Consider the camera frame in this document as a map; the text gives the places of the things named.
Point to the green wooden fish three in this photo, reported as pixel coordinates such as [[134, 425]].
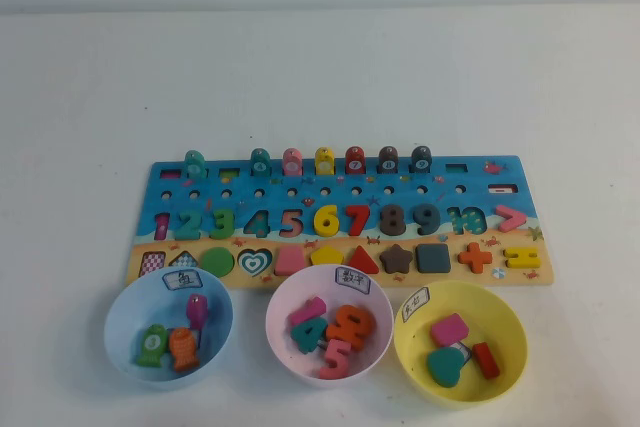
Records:
[[151, 344]]

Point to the teal wooden fish four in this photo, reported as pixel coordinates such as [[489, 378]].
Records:
[[260, 163]]

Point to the purple wooden fish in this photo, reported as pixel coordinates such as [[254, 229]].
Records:
[[196, 312]]

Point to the brown wooden fish eight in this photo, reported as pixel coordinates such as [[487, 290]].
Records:
[[388, 161]]

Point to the dark grey wooden fish nine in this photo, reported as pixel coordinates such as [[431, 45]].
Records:
[[421, 161]]

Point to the red bar piece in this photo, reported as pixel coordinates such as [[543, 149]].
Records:
[[486, 360]]

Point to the light pink plastic bowl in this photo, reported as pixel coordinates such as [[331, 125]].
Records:
[[300, 372]]

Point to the yellow number six piece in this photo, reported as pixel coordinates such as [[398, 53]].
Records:
[[320, 224]]

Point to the pink number five piece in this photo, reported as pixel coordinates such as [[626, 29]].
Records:
[[336, 369]]

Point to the brown number eight piece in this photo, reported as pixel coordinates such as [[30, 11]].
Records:
[[385, 227]]

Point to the red triangle piece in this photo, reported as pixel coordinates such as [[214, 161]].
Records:
[[362, 263]]

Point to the teal heart piece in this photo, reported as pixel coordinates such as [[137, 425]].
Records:
[[445, 368]]

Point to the orange plus sign piece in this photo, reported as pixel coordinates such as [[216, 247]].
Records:
[[475, 257]]

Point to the dark grey square piece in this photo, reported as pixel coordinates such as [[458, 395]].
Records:
[[433, 258]]

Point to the light blue plastic bowl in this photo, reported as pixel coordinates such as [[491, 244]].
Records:
[[125, 347]]

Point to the pink greater-than sign piece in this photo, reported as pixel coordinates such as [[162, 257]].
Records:
[[517, 218]]

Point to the yellow plastic bowl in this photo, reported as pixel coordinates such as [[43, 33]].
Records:
[[505, 347]]

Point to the brown star piece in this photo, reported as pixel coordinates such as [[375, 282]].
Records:
[[396, 258]]

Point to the yellow wooden fish six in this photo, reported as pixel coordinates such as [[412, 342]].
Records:
[[325, 162]]

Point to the orange wooden fish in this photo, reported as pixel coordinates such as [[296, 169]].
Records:
[[182, 349]]

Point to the orange number ten piece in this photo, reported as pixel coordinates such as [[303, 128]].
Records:
[[337, 329]]

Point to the red number seven piece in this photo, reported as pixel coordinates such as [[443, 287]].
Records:
[[359, 222]]

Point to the teal wooden fish two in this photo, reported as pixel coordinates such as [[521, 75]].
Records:
[[194, 164]]

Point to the teal number four piece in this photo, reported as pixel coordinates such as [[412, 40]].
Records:
[[312, 337]]

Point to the pink trapezoid piece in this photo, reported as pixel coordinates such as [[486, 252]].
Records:
[[290, 262]]

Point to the green circle piece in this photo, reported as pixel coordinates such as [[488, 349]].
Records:
[[217, 262]]

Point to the green number three piece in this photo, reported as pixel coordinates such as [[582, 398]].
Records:
[[226, 224]]

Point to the pink wooden fish five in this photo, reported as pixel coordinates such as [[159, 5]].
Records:
[[292, 163]]

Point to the pink rectangle piece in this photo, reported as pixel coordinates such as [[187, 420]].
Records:
[[450, 329]]

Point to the colourful wooden puzzle board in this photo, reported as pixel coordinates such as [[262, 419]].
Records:
[[350, 182]]

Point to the red wooden fish seven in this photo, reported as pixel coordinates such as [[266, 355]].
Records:
[[355, 161]]

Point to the yellow equals sign piece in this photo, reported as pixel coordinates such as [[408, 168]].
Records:
[[522, 252]]

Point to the teal number two piece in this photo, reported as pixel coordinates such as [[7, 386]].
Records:
[[189, 234]]

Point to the pink number one piece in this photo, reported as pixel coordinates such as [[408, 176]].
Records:
[[307, 311]]

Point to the yellow pentagon piece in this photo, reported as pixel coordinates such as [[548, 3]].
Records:
[[326, 257]]

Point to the grey number nine piece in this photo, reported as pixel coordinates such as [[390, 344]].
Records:
[[434, 219]]

